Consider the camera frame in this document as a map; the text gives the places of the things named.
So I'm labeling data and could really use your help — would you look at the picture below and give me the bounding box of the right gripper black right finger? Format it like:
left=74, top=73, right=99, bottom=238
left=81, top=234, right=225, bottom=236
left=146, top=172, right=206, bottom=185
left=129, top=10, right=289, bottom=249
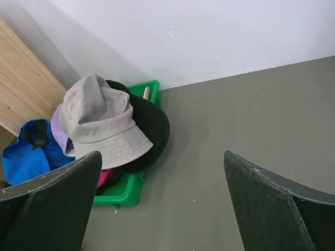
left=224, top=151, right=334, bottom=250

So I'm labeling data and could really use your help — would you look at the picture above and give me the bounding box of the light pink cap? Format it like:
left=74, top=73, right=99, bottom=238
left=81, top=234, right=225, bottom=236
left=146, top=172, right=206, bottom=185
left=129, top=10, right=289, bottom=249
left=143, top=87, right=150, bottom=100

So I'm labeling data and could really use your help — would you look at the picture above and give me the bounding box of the green plastic bin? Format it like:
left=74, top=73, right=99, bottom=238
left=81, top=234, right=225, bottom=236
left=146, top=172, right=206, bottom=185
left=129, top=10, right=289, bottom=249
left=93, top=80, right=161, bottom=209

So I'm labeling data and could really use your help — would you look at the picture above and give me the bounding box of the magenta cap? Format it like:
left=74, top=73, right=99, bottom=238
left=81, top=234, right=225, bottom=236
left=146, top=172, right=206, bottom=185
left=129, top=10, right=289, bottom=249
left=97, top=168, right=114, bottom=188

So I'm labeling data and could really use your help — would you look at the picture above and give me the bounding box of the lavender baseball cap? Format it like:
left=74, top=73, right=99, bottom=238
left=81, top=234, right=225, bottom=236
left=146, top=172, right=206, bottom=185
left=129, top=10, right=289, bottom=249
left=50, top=103, right=75, bottom=157

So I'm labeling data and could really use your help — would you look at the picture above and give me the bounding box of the blue cap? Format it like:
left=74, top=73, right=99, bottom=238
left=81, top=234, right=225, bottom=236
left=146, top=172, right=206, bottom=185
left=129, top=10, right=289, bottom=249
left=2, top=119, right=74, bottom=186

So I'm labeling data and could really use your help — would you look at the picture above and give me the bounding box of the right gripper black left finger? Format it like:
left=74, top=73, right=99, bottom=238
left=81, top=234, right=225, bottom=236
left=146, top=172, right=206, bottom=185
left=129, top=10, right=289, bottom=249
left=1, top=151, right=102, bottom=250

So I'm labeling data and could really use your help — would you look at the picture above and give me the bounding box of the wooden shelf unit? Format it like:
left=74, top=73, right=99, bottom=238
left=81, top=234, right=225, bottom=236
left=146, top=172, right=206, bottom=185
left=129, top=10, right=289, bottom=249
left=0, top=17, right=68, bottom=143

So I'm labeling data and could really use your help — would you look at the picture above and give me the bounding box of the black baseball cap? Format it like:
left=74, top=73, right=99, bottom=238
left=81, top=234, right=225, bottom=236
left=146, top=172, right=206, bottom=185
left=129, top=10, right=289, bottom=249
left=107, top=80, right=170, bottom=174

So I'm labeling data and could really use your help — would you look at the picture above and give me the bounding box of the grey bucket hat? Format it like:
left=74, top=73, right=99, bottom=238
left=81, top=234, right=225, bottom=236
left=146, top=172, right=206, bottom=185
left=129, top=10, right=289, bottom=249
left=59, top=74, right=153, bottom=170

